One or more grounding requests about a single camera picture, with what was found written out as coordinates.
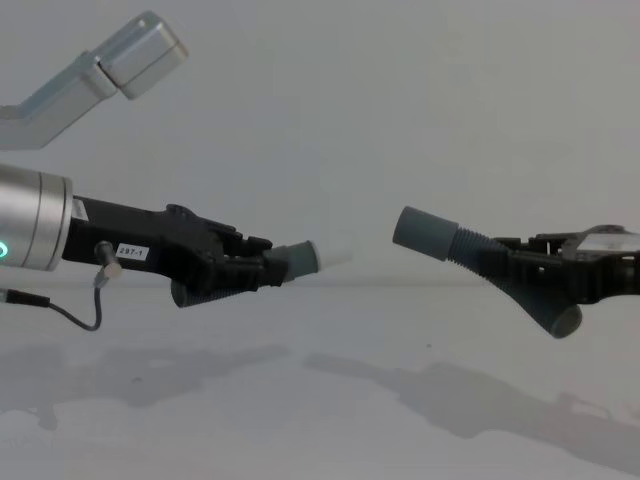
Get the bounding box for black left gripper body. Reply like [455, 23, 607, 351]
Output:
[63, 195, 237, 292]

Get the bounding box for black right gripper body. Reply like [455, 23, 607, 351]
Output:
[563, 224, 640, 305]

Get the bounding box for thin dark cable with plug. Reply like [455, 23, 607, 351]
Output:
[0, 240, 125, 332]

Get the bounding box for white table cloth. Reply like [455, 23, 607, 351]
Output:
[0, 285, 640, 480]

